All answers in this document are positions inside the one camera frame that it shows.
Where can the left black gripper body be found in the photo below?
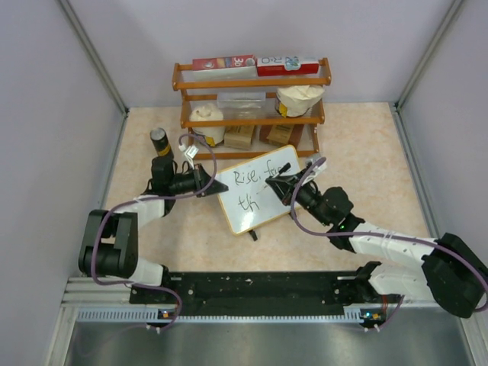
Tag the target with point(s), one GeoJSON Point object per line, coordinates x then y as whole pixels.
{"type": "Point", "coordinates": [193, 181]}

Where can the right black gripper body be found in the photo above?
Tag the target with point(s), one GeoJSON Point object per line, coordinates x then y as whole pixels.
{"type": "Point", "coordinates": [309, 198]}

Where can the yellow framed whiteboard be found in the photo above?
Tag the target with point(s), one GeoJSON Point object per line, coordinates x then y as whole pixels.
{"type": "Point", "coordinates": [249, 202]}

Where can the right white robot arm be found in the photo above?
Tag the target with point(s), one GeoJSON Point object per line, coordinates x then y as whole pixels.
{"type": "Point", "coordinates": [444, 270]}

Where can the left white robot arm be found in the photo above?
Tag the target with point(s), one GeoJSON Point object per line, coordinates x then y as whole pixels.
{"type": "Point", "coordinates": [110, 245]}

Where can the brown packet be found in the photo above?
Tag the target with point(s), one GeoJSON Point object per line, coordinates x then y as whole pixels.
{"type": "Point", "coordinates": [281, 135]}

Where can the tan cardboard box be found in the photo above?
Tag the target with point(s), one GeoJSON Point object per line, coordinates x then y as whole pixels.
{"type": "Point", "coordinates": [239, 137]}

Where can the black drink can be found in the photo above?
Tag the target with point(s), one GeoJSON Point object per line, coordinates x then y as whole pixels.
{"type": "Point", "coordinates": [161, 142]}

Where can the wooden three tier shelf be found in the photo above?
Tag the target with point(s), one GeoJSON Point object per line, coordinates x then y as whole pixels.
{"type": "Point", "coordinates": [196, 94]}

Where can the white bag middle right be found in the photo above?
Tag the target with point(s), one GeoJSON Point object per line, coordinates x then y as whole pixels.
{"type": "Point", "coordinates": [295, 101]}

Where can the clear plastic container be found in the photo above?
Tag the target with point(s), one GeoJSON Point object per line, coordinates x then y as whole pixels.
{"type": "Point", "coordinates": [240, 105]}

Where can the red white wrap box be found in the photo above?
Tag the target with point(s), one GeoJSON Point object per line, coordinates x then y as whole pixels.
{"type": "Point", "coordinates": [286, 65]}

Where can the red foil box left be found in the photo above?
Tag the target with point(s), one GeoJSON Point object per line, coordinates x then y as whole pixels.
{"type": "Point", "coordinates": [224, 67]}

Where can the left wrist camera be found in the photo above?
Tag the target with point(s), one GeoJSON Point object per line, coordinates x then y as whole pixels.
{"type": "Point", "coordinates": [189, 153]}

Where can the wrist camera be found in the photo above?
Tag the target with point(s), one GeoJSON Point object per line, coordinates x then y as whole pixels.
{"type": "Point", "coordinates": [315, 164]}
{"type": "Point", "coordinates": [189, 153]}

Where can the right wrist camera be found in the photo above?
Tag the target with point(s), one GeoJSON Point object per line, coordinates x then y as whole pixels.
{"type": "Point", "coordinates": [315, 164]}

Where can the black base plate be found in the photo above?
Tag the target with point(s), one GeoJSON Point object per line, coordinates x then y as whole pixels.
{"type": "Point", "coordinates": [271, 307]}

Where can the grey slotted cable duct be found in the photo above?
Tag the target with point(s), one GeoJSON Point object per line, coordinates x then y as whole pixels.
{"type": "Point", "coordinates": [157, 315]}

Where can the aluminium frame rail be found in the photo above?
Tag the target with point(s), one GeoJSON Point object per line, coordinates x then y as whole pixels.
{"type": "Point", "coordinates": [91, 289]}

